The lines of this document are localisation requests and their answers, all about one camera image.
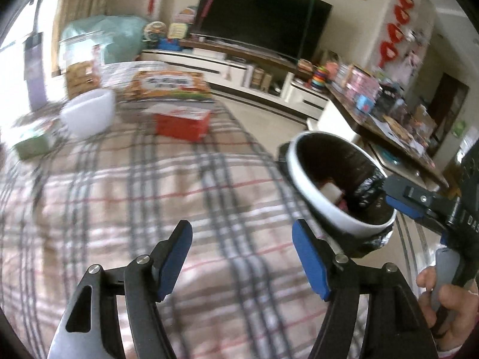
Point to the white scrap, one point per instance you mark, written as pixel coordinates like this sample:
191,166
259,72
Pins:
331,191

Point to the purple hanging cloth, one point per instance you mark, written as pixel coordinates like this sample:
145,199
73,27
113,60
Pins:
35,71

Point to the white trash bin black liner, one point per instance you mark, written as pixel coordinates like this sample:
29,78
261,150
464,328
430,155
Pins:
336,157

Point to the person's right hand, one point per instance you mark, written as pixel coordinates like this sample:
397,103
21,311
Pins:
454,318

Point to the black television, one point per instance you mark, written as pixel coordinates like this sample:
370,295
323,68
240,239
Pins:
262,15

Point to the plaid cloth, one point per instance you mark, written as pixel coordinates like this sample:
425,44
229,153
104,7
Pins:
149,194

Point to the small blue box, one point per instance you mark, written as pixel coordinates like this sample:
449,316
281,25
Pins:
365,104

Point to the teal plastic bag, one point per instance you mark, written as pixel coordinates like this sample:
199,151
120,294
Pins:
112,33

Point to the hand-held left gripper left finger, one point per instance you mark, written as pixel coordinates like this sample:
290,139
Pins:
174,260

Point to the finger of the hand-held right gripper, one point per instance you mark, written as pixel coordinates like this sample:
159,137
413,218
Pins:
415,198

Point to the white television cabinet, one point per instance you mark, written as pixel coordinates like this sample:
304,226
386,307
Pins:
209,67

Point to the white foam container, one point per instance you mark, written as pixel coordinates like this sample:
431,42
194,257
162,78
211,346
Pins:
88,114

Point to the dark-topped coffee table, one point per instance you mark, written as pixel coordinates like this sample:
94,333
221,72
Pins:
336,119

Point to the white ferris wheel toy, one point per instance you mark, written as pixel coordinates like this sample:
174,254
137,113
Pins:
155,31

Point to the red cardboard box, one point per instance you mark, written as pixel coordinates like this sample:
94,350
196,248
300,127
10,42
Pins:
181,123

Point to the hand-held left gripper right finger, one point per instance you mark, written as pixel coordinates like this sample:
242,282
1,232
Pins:
310,263

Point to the clear jar of snacks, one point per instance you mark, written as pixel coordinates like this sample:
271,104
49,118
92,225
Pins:
82,67

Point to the person's right forearm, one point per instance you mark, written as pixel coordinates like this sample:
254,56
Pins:
451,353

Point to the colourful children's book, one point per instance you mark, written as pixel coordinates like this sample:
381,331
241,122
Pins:
168,84

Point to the green tissue packet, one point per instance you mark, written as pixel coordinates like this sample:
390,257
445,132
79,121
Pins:
35,142

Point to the pink plastic box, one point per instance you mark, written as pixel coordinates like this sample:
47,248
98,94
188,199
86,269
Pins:
361,82

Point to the white low cabinet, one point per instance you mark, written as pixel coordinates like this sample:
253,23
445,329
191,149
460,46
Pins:
389,157

